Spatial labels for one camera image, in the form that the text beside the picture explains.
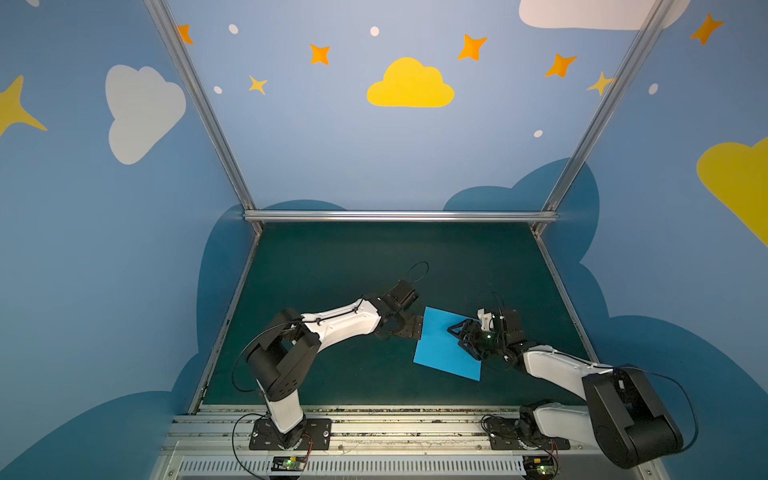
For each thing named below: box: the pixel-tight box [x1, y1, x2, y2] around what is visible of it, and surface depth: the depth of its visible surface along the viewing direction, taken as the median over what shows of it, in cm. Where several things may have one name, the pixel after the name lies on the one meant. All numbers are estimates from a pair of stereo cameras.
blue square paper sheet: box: [413, 306, 482, 382], surface depth 92 cm
